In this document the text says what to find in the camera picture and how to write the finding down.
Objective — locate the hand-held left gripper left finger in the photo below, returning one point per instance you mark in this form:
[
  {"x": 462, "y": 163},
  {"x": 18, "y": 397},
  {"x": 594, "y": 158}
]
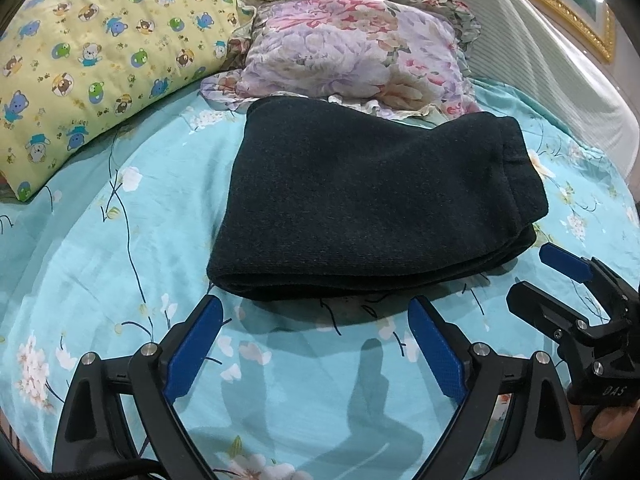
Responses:
[{"x": 192, "y": 345}]

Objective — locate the black knit pants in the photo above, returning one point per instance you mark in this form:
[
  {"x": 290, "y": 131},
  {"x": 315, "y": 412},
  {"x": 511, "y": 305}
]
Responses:
[{"x": 360, "y": 195}]

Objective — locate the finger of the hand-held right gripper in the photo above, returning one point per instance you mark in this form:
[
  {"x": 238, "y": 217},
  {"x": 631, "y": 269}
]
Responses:
[
  {"x": 540, "y": 305},
  {"x": 565, "y": 262}
]

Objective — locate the white padded headboard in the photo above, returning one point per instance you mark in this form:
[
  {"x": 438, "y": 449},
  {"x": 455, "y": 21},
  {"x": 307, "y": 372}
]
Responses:
[{"x": 550, "y": 70}]

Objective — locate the person's right hand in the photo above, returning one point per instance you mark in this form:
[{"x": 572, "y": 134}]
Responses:
[{"x": 612, "y": 422}]

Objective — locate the yellow bear print pillow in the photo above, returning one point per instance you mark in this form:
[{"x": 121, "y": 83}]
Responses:
[{"x": 100, "y": 60}]

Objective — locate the turquoise floral bed sheet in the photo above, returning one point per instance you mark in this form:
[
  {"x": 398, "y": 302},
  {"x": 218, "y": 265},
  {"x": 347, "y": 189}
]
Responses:
[{"x": 90, "y": 270}]

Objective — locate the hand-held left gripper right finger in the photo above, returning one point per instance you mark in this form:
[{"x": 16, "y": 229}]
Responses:
[{"x": 435, "y": 347}]

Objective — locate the floral ruffled pillow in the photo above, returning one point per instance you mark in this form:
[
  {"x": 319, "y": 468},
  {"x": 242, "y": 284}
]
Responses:
[{"x": 345, "y": 45}]

